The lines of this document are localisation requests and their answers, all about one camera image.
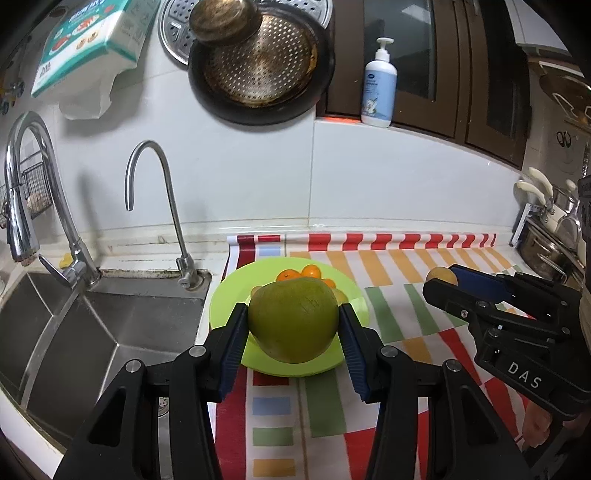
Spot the round metal steamer plate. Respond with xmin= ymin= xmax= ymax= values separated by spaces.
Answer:
xmin=158 ymin=0 xmax=334 ymax=65

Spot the colourful striped tablecloth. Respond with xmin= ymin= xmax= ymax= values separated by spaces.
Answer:
xmin=215 ymin=233 xmax=555 ymax=480

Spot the white pump lotion bottle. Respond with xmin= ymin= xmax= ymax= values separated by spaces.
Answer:
xmin=360 ymin=37 xmax=398 ymax=129

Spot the black wire basket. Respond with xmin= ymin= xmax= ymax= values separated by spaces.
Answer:
xmin=0 ymin=152 xmax=54 ymax=217

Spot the dark wooden window frame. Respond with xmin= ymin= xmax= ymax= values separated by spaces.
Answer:
xmin=316 ymin=0 xmax=532 ymax=168

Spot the copper perforated colander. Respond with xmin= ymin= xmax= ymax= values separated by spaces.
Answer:
xmin=202 ymin=13 xmax=319 ymax=106

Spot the small beige round fruit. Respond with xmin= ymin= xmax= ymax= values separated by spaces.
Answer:
xmin=426 ymin=267 xmax=458 ymax=286

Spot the large yellow-green fruit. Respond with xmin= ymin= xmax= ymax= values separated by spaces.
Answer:
xmin=248 ymin=278 xmax=339 ymax=364

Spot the lime green plate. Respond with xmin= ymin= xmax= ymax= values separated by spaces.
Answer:
xmin=209 ymin=258 xmax=370 ymax=379

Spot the cream knife handle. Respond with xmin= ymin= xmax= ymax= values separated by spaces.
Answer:
xmin=527 ymin=167 xmax=555 ymax=197
xmin=515 ymin=181 xmax=548 ymax=206

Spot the person's right hand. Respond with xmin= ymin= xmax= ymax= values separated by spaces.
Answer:
xmin=524 ymin=406 xmax=555 ymax=444

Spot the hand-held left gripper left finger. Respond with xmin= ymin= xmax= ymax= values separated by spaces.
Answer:
xmin=53 ymin=302 xmax=250 ymax=480

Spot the stainless steel sink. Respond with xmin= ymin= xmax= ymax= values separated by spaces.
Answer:
xmin=0 ymin=270 xmax=213 ymax=462

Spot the black frying pan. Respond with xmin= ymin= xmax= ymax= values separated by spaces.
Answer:
xmin=188 ymin=9 xmax=334 ymax=126

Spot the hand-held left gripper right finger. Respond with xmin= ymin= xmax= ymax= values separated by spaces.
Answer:
xmin=338 ymin=303 xmax=532 ymax=480

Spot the white plastic bag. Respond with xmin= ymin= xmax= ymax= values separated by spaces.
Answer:
xmin=58 ymin=58 xmax=139 ymax=121

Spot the stainless steel pot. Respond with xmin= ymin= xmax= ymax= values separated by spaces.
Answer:
xmin=517 ymin=222 xmax=573 ymax=282

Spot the shiny metal kettle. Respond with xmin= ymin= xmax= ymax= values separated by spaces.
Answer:
xmin=554 ymin=212 xmax=583 ymax=250

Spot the paper towel package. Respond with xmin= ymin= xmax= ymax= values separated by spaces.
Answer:
xmin=31 ymin=0 xmax=162 ymax=97

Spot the copper metal bowl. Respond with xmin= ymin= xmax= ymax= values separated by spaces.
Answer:
xmin=191 ymin=0 xmax=264 ymax=45

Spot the thin gooseneck faucet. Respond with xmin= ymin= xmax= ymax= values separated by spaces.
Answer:
xmin=124 ymin=141 xmax=204 ymax=291

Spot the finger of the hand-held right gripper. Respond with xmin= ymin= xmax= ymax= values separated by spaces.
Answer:
xmin=449 ymin=264 xmax=581 ymax=325
xmin=422 ymin=279 xmax=570 ymax=341

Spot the large chrome faucet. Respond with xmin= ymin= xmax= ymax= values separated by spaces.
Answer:
xmin=4 ymin=111 xmax=101 ymax=289

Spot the metal knife rack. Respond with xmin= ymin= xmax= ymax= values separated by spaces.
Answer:
xmin=510 ymin=203 xmax=532 ymax=247

